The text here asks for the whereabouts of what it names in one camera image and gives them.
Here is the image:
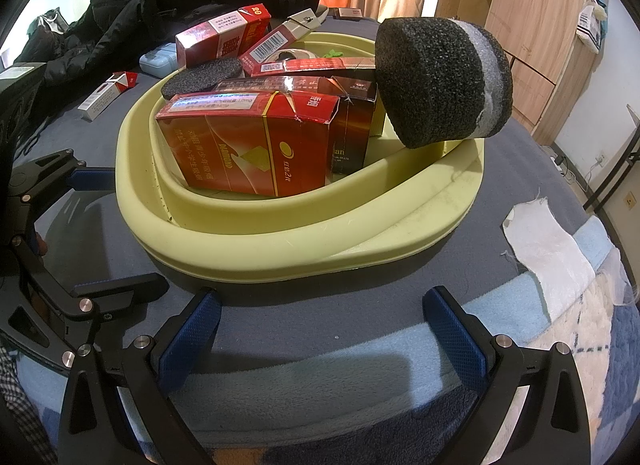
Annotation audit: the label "wooden wardrobe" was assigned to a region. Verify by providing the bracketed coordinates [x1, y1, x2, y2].
[434, 0, 601, 136]

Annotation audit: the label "pale yellow plastic basin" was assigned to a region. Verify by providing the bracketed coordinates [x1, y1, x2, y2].
[115, 32, 486, 284]

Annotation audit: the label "red carton white side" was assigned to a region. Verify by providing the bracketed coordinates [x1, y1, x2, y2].
[174, 4, 272, 69]

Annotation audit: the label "grey bag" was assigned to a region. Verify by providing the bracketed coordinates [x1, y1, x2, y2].
[19, 7, 69, 54]

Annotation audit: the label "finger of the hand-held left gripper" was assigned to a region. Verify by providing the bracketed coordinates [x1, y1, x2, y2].
[0, 234, 170, 376]
[9, 149, 116, 227]

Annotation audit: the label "red box silver label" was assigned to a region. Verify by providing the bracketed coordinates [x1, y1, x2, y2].
[154, 91, 341, 198]

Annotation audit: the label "white plastic bag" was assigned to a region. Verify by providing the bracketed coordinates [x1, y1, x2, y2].
[574, 0, 609, 54]

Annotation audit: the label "dark brown box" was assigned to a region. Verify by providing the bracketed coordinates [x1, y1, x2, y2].
[217, 74, 380, 176]

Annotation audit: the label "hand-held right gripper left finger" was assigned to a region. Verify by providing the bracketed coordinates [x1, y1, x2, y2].
[59, 287, 223, 465]

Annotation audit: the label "checkered cloth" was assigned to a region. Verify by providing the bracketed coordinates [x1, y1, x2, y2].
[0, 344, 57, 465]

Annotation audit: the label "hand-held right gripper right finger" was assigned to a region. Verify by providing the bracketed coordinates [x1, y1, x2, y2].
[422, 286, 592, 465]

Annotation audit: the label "white red cigarette pack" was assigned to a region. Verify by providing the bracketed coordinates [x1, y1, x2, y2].
[77, 71, 140, 122]

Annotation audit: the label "red box barcode label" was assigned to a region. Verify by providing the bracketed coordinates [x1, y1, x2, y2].
[238, 8, 326, 71]

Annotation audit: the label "black foam cylinder white band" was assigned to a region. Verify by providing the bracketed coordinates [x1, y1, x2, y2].
[160, 57, 242, 99]
[374, 17, 515, 150]

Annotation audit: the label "black folding table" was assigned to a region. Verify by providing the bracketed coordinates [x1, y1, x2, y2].
[582, 109, 640, 217]

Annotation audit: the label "blue white plaid blanket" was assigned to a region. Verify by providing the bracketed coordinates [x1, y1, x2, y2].
[0, 218, 640, 465]

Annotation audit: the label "lilac plush radish green leaves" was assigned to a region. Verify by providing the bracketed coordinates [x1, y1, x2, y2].
[274, 46, 346, 65]

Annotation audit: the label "light blue case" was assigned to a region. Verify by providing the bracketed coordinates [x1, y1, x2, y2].
[138, 42, 177, 77]

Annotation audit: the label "red carton gold lid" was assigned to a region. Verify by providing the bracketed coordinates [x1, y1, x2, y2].
[249, 57, 377, 79]

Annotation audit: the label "grey bed sheet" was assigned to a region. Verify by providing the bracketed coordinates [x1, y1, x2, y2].
[0, 14, 592, 346]

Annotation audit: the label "black jacket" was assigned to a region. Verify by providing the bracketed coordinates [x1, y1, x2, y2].
[15, 0, 321, 112]

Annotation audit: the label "white cloth piece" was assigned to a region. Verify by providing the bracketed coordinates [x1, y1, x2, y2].
[501, 197, 634, 324]

